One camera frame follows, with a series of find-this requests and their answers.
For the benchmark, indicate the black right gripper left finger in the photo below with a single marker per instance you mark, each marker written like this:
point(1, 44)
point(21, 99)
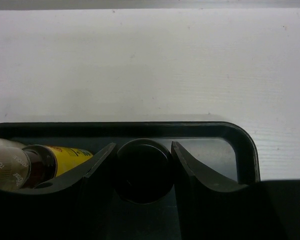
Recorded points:
point(72, 206)

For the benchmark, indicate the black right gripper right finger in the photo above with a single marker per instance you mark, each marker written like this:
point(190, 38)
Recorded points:
point(212, 206)

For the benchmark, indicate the yellow label brown bottle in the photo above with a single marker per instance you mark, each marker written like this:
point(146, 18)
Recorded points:
point(27, 166)

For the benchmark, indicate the dark spice jar black lid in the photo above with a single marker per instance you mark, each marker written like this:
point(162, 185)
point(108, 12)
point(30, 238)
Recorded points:
point(143, 172)

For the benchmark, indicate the black plastic tray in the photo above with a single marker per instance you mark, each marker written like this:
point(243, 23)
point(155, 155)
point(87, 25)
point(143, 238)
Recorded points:
point(223, 146)

